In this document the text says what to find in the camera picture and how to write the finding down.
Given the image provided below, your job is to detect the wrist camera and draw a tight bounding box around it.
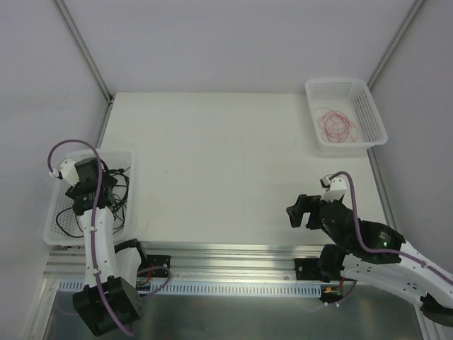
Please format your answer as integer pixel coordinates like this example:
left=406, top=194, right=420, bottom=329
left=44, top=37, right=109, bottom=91
left=320, top=175, right=348, bottom=203
left=50, top=158, right=80, bottom=186

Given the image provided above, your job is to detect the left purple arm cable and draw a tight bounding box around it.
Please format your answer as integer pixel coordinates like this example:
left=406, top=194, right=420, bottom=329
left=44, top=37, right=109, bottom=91
left=47, top=139, right=173, bottom=337

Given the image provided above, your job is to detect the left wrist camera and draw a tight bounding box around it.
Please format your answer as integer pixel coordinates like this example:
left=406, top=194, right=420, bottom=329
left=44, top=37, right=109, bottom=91
left=50, top=158, right=80, bottom=186

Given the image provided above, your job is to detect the aluminium frame post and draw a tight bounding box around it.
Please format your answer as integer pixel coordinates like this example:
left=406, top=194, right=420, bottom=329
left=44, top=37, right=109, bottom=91
left=52, top=0, right=113, bottom=103
left=367, top=0, right=428, bottom=91

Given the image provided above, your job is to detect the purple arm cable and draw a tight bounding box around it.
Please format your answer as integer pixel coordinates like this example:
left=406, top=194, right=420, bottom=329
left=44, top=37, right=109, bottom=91
left=328, top=171, right=453, bottom=295
left=47, top=139, right=173, bottom=337

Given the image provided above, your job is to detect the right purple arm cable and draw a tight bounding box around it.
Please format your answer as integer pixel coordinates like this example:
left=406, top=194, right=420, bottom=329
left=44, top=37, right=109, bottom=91
left=328, top=171, right=453, bottom=295

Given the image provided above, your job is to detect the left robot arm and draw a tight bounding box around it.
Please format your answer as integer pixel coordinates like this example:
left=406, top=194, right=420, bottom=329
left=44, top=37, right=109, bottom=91
left=59, top=157, right=149, bottom=336

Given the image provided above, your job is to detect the right aluminium frame post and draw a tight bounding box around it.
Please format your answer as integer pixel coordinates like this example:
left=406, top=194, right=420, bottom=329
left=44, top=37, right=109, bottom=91
left=367, top=0, right=428, bottom=91

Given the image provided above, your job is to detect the right white plastic basket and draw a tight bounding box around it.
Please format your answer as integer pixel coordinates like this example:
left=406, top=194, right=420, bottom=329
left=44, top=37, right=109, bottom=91
left=304, top=78, right=388, bottom=157

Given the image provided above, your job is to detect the thin red wire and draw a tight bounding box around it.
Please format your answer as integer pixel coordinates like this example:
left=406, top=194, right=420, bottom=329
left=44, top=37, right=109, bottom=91
left=311, top=104, right=360, bottom=145

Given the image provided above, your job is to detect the white slotted cable duct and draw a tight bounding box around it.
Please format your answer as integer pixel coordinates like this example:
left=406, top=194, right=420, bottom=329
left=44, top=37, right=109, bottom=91
left=58, top=279, right=323, bottom=298

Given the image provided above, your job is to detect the left aluminium frame post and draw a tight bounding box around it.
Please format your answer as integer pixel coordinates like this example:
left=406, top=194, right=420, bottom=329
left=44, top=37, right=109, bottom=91
left=52, top=0, right=113, bottom=103

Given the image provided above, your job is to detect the white plastic basket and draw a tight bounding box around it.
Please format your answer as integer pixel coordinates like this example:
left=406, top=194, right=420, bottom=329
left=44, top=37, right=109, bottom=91
left=304, top=78, right=388, bottom=157
left=43, top=149, right=134, bottom=247

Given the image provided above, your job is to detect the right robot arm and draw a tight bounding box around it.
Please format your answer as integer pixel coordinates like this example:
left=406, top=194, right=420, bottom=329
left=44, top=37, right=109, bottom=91
left=286, top=194, right=452, bottom=327

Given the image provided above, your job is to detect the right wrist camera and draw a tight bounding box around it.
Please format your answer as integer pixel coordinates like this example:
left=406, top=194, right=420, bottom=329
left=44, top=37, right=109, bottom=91
left=320, top=175, right=348, bottom=203

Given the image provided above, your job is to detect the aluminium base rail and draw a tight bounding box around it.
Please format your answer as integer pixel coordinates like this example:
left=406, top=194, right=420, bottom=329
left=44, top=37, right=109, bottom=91
left=44, top=242, right=355, bottom=287

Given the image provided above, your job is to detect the left white plastic basket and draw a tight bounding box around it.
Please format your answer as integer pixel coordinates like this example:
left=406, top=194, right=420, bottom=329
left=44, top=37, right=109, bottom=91
left=43, top=149, right=134, bottom=247

